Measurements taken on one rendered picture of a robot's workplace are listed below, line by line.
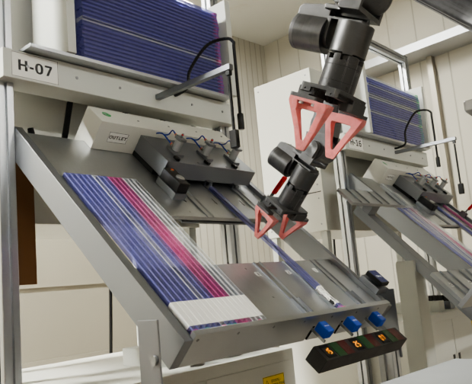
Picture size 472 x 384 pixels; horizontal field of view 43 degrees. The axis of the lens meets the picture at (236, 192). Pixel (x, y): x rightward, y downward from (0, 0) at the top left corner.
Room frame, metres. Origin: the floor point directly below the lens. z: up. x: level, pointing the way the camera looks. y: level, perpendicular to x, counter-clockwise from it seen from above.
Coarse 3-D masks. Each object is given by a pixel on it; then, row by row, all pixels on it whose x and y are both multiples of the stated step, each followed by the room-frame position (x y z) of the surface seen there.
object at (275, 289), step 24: (216, 264) 1.26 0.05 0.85; (240, 264) 1.31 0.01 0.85; (264, 264) 1.37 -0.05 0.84; (288, 264) 1.43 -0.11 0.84; (312, 264) 1.50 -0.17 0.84; (240, 288) 1.22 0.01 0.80; (264, 288) 1.27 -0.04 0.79; (288, 288) 1.33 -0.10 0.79; (312, 288) 1.38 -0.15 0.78; (336, 288) 1.45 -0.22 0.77; (360, 288) 1.52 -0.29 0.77; (264, 312) 1.19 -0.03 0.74; (288, 312) 1.24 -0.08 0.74
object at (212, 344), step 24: (312, 312) 1.24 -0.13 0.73; (336, 312) 1.30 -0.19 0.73; (360, 312) 1.39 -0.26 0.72; (192, 336) 0.99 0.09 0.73; (216, 336) 1.02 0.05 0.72; (240, 336) 1.08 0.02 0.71; (264, 336) 1.14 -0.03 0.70; (288, 336) 1.21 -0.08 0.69; (312, 336) 1.29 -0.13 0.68; (192, 360) 1.02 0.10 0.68
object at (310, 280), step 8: (216, 192) 1.57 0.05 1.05; (224, 200) 1.55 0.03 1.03; (232, 208) 1.53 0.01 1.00; (240, 216) 1.52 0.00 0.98; (248, 224) 1.50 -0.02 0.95; (264, 240) 1.47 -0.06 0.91; (272, 248) 1.45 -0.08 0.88; (280, 248) 1.45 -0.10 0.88; (280, 256) 1.44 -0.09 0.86; (288, 256) 1.43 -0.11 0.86; (296, 264) 1.42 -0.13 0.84; (304, 272) 1.40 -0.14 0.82; (312, 280) 1.38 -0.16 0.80; (336, 304) 1.34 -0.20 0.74
